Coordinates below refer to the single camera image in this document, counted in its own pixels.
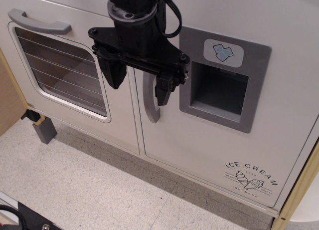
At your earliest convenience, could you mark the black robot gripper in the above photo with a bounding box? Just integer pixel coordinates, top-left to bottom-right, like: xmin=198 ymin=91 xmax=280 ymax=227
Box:
xmin=88 ymin=5 xmax=190 ymax=106

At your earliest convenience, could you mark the grey fridge door handle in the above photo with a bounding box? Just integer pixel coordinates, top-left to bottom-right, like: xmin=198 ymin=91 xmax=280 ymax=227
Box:
xmin=143 ymin=72 xmax=160 ymax=123

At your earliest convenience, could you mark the white toy fridge door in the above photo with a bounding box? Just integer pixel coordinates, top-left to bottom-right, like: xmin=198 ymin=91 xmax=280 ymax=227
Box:
xmin=135 ymin=0 xmax=319 ymax=216

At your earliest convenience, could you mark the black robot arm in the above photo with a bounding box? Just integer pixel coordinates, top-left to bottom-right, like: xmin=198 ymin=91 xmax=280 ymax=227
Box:
xmin=88 ymin=0 xmax=190 ymax=106

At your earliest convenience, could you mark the grey ice dispenser panel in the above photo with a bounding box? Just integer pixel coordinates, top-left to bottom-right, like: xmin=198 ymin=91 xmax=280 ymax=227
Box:
xmin=179 ymin=26 xmax=272 ymax=133

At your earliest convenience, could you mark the white toy oven door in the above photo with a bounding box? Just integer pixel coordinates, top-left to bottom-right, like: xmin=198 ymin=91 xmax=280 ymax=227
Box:
xmin=0 ymin=0 xmax=140 ymax=154

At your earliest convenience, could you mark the grey kitchen leg foot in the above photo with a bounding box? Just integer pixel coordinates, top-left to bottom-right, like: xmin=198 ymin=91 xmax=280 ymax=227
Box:
xmin=33 ymin=118 xmax=57 ymax=144

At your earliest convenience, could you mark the light wooden left panel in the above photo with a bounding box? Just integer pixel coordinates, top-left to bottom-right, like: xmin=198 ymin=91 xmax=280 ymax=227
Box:
xmin=0 ymin=50 xmax=27 ymax=136

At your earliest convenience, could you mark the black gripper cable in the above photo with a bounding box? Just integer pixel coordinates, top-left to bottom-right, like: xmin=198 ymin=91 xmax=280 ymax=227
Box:
xmin=161 ymin=0 xmax=183 ymax=38

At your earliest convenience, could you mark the grey oven door handle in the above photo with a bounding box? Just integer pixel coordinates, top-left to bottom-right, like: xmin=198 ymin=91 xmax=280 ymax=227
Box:
xmin=7 ymin=8 xmax=72 ymax=35

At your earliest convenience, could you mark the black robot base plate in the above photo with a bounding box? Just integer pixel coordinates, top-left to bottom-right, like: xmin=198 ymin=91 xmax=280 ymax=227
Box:
xmin=0 ymin=201 xmax=73 ymax=230

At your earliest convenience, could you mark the light wooden side post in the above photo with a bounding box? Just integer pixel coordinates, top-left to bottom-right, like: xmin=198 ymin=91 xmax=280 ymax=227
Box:
xmin=271 ymin=140 xmax=319 ymax=230

